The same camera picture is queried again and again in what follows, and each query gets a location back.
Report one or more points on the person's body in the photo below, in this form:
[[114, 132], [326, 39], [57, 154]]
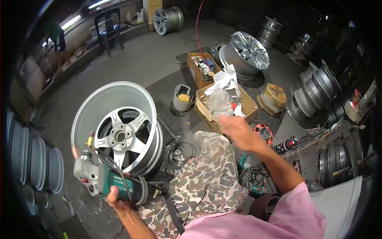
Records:
[[253, 221]]

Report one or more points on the silver five-spoke wheel rim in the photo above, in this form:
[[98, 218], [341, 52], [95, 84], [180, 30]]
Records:
[[119, 128]]

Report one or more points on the green angle grinder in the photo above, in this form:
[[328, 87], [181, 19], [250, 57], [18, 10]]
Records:
[[104, 176]]

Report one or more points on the row of grey round discs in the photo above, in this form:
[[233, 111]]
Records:
[[38, 161]]

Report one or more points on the narrow cardboard box with parts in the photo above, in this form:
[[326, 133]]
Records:
[[195, 71]]

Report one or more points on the black and red power tool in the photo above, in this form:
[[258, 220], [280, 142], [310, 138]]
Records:
[[285, 145]]

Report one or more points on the white crumpled paper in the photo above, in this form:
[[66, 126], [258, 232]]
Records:
[[225, 79]]

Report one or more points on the wide cardboard box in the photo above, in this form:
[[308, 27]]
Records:
[[247, 107]]

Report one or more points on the person's legs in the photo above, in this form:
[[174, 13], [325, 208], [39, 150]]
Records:
[[206, 179]]

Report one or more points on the row of grey wheel rims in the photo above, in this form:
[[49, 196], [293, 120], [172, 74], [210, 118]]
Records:
[[316, 89]]

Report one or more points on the silver multi-spoke wheel rim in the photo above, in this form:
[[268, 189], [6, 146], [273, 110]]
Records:
[[249, 50]]

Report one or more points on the person's right hand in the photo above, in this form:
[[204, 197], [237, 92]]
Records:
[[238, 131]]

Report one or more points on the clear plastic bag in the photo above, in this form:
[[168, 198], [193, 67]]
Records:
[[219, 103]]

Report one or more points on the person's left hand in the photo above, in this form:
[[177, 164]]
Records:
[[118, 203]]

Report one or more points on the black plastic chair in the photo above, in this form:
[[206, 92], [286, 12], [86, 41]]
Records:
[[109, 27]]

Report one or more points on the stack of dark wheel rims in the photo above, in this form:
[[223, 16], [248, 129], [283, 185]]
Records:
[[270, 31]]

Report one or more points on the dark brown sandpaper roll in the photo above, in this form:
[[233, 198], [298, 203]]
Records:
[[264, 206]]

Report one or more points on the person's left thumb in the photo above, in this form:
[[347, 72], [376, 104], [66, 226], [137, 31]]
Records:
[[112, 193]]

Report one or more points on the grey split-spoke wheel rim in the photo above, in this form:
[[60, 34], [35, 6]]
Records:
[[167, 21]]

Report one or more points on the grey bucket with yellow sponge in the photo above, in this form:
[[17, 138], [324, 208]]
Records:
[[182, 101]]

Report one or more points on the dark steel wheel rims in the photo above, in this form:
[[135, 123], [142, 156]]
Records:
[[337, 164]]

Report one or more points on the person's right fingers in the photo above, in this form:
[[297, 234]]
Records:
[[224, 122]]

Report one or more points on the large white wheel rim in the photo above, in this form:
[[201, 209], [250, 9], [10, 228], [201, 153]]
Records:
[[337, 206]]

